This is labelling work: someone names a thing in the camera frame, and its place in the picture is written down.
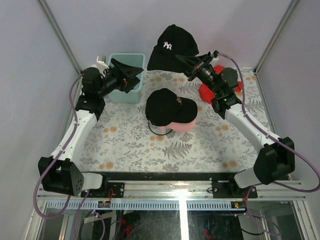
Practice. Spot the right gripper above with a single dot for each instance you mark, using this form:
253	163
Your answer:
193	71

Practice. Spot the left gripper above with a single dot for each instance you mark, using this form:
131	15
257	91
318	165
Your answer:
126	84

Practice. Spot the left corner aluminium post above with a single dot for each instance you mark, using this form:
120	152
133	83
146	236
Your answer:
59	34

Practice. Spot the black wire hat stand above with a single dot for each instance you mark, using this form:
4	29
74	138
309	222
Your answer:
159	130

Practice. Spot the black cap gold logo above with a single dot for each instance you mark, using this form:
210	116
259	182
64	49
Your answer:
164	107

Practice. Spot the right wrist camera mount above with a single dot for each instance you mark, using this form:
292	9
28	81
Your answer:
214	57

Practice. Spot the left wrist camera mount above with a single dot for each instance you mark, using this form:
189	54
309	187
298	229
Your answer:
101	64

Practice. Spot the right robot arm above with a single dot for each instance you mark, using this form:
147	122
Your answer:
275	157

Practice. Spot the pink baseball cap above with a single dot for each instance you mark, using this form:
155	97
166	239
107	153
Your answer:
179	127

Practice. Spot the red cloth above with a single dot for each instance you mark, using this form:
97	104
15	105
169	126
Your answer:
207	95

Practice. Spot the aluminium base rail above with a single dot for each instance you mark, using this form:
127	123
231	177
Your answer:
197	190

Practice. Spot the floral table mat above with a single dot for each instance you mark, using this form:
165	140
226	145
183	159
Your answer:
121	140

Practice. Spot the teal plastic bin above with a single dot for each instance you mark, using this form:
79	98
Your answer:
135	60

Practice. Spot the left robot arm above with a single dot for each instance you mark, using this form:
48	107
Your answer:
58	172

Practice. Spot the right corner aluminium post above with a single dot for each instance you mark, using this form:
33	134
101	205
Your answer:
280	27

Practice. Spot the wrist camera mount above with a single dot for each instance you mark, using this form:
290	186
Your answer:
214	57
101	64

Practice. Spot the corner aluminium post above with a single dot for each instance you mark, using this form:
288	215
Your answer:
280	27
59	34

